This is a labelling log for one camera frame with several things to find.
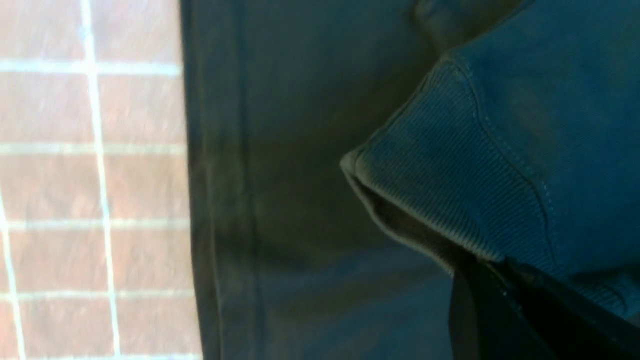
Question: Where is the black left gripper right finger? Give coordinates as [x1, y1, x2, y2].
[493, 260, 640, 360]

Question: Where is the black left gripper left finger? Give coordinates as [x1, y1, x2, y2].
[448, 260, 556, 360]

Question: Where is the dark gray long-sleeve top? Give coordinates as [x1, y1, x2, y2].
[179, 0, 639, 360]

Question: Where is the pink grid-pattern table mat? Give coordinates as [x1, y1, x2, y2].
[1, 0, 202, 360]

